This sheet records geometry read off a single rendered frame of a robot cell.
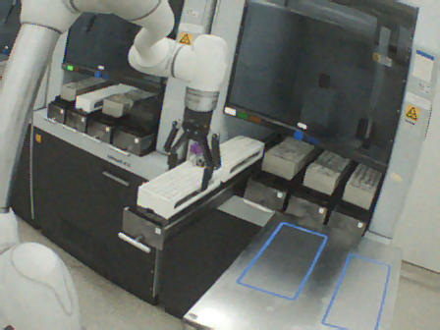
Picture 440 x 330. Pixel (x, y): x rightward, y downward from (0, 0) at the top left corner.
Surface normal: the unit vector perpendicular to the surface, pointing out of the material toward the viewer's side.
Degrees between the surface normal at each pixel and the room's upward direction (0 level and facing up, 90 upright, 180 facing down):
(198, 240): 90
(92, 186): 90
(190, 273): 90
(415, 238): 90
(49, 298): 70
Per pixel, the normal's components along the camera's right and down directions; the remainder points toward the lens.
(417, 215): -0.46, 0.27
